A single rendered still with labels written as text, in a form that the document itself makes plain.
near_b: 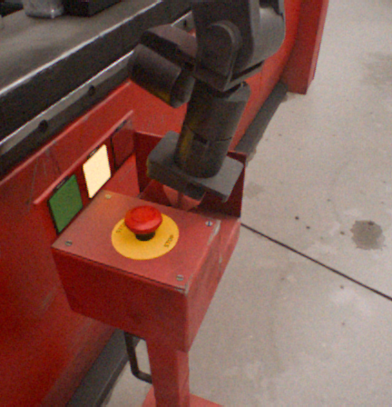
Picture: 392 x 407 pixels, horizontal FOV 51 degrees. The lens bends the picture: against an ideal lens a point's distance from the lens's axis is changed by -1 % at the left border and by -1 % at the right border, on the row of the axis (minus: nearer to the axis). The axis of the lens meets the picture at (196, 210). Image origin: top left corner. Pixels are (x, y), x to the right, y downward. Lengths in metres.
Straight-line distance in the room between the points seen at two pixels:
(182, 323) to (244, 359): 0.82
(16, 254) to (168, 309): 0.30
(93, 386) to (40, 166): 0.70
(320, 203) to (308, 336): 0.63
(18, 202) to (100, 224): 0.19
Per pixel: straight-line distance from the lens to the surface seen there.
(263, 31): 0.38
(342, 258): 1.56
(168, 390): 0.80
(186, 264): 0.42
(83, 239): 0.46
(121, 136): 0.53
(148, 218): 0.42
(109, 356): 1.22
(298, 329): 1.33
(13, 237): 0.64
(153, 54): 0.45
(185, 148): 0.45
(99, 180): 0.50
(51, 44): 0.69
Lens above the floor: 1.10
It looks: 42 degrees down
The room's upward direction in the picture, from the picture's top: straight up
